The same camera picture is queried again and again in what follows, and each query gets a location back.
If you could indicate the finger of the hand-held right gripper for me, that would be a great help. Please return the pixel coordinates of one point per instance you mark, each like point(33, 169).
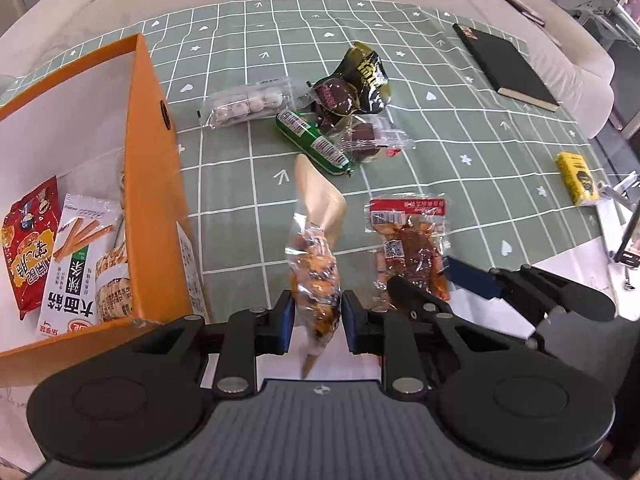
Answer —
point(472, 277)
point(415, 295)

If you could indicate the dark book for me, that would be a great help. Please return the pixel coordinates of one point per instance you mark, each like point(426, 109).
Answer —
point(515, 2)

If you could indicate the clear packet of orange strips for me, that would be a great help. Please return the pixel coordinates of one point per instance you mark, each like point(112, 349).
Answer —
point(112, 285)

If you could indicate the clear dark snack packet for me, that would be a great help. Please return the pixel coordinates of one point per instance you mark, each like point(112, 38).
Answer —
point(367, 137)

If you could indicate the green sausage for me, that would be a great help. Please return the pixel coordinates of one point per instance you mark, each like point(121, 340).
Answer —
point(312, 140)

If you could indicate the small yellow box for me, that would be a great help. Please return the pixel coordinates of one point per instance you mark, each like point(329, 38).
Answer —
point(575, 175)

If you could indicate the large red snack packet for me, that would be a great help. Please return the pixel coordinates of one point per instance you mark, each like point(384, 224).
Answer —
point(30, 255)

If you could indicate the red label meat packet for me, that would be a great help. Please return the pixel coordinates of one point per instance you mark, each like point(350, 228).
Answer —
point(407, 240)

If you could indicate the round dark snack packet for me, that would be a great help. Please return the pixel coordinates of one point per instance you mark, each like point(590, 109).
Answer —
point(335, 96)

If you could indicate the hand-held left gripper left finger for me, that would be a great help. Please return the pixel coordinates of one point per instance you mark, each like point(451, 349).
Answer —
point(286, 325)

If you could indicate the white breadstick packet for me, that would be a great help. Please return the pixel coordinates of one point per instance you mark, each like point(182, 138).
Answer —
point(75, 270)

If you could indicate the black and gold snack packet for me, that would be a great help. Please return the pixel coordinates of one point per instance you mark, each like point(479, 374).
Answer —
point(367, 72)

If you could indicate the black notebook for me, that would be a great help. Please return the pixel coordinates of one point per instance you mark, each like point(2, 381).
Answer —
point(505, 65)

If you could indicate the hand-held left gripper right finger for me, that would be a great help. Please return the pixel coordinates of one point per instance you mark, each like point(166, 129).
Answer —
point(350, 325)

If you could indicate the clear packet of white balls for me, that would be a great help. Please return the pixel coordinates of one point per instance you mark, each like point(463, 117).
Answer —
point(245, 105)

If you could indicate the orange cardboard box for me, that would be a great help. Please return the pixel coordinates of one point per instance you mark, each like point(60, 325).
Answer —
point(150, 160)

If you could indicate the clear mixed snack packet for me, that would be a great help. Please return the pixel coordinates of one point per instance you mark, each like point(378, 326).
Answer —
point(315, 270)

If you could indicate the white printed table cover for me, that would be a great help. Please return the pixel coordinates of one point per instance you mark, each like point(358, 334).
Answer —
point(575, 255)

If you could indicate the green checked tablecloth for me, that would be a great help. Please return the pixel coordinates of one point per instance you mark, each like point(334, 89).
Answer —
point(450, 160)

